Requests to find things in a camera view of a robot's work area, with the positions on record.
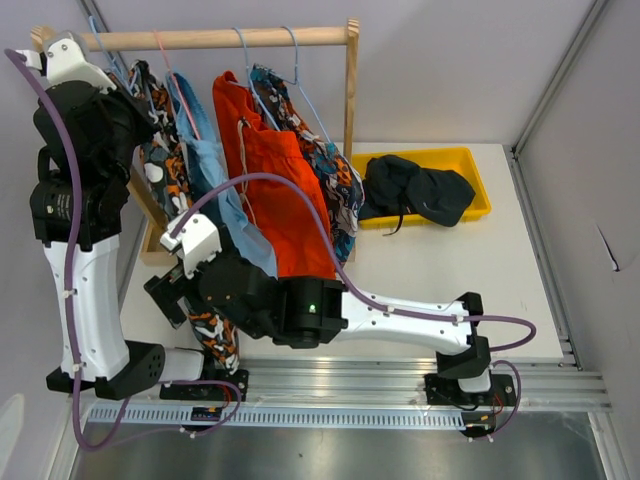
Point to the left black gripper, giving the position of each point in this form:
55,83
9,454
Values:
145,124

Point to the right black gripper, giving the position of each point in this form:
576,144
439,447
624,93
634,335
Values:
167,293

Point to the orange black camouflage shorts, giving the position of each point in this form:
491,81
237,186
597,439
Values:
165,170

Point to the blue wire hanger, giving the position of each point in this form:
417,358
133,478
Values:
297,82
256,97
113,62
138,81

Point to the pink wire hanger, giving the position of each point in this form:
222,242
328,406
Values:
176,85

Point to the light blue shorts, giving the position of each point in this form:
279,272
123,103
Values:
206,168

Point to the bright orange shorts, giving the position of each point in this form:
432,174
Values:
250,146

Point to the dark navy shorts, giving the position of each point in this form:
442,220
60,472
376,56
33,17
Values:
397,187

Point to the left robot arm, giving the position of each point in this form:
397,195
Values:
96,355

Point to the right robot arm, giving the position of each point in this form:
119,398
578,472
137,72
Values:
306,312

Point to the blue orange patterned shorts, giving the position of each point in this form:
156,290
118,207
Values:
340,183

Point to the wooden clothes rack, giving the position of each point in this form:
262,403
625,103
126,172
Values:
210,39

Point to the yellow plastic tray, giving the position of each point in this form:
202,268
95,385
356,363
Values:
458,159

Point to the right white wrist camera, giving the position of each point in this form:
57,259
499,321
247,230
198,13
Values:
196,242

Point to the aluminium mounting rail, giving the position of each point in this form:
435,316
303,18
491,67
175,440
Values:
390,394

